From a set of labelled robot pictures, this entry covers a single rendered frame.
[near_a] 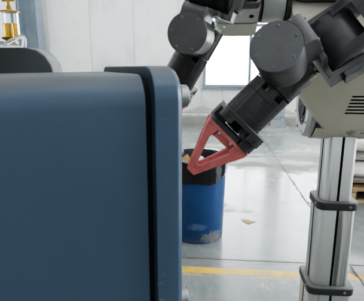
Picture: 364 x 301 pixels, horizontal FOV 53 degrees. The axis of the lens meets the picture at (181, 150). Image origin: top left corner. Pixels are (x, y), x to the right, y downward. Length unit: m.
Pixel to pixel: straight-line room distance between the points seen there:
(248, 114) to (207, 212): 2.29
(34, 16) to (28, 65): 8.95
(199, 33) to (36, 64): 0.35
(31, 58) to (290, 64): 0.27
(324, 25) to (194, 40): 0.17
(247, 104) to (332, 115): 0.51
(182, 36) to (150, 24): 8.06
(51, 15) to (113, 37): 1.50
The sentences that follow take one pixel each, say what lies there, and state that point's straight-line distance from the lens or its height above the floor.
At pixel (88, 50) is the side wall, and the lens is 8.90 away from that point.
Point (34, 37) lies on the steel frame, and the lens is 9.12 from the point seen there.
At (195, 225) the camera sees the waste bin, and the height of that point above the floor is 0.16.
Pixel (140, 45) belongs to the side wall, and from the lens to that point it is 8.60.
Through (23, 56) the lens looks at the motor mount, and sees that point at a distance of 0.21.
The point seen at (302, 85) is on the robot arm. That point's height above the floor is 1.28.
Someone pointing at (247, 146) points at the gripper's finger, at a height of 1.21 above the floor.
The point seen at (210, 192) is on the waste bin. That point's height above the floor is 0.42.
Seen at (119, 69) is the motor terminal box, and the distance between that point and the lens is 0.16.
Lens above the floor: 1.30
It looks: 13 degrees down
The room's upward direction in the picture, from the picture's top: straight up
